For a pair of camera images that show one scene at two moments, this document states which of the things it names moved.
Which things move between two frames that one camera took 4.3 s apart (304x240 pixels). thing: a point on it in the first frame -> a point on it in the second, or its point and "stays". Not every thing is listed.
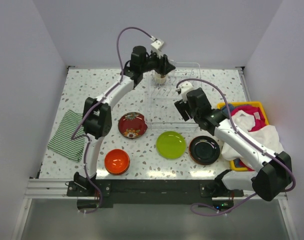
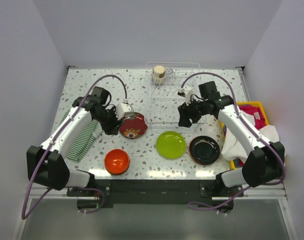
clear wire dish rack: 161,114 stays
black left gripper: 163,66 -> 112,128
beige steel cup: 158,79 stays
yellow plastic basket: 245,103 stays
